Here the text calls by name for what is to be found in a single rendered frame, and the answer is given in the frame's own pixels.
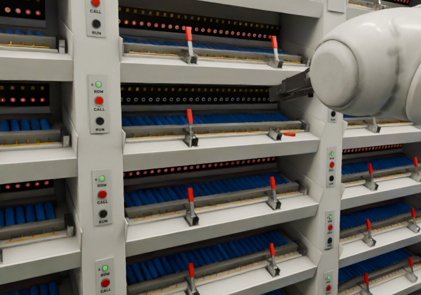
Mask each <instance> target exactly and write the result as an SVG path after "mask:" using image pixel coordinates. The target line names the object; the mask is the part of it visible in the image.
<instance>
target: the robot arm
mask: <svg viewBox="0 0 421 295"><path fill-rule="evenodd" d="M281 82H282V84H280V85H277V86H274V87H272V88H269V99H270V102H274V101H278V100H281V99H283V102H286V101H290V100H293V99H297V98H300V97H303V96H306V95H307V93H308V98H311V97H313V93H315V94H316V96H317V97H318V99H319V100H320V102H322V104H324V106H326V107H327V108H329V109H331V110H333V111H336V112H338V113H342V114H346V115H351V116H367V115H370V116H372V117H375V118H393V119H397V120H405V121H409V122H414V123H421V4H420V5H418V6H414V7H412V8H391V9H383V10H379V11H374V12H371V13H367V14H363V15H361V16H357V17H355V18H352V19H350V20H348V21H346V22H344V23H342V24H340V25H339V26H337V27H336V28H335V29H333V30H331V31H330V32H329V33H328V34H327V35H326V36H325V37H324V38H323V39H322V40H321V41H320V42H319V44H318V45H317V47H316V49H315V53H314V56H313V59H312V61H311V66H310V67H309V68H307V69H306V70H304V71H303V72H300V73H298V74H296V75H294V76H291V77H289V78H286V79H285V80H283V81H281Z"/></svg>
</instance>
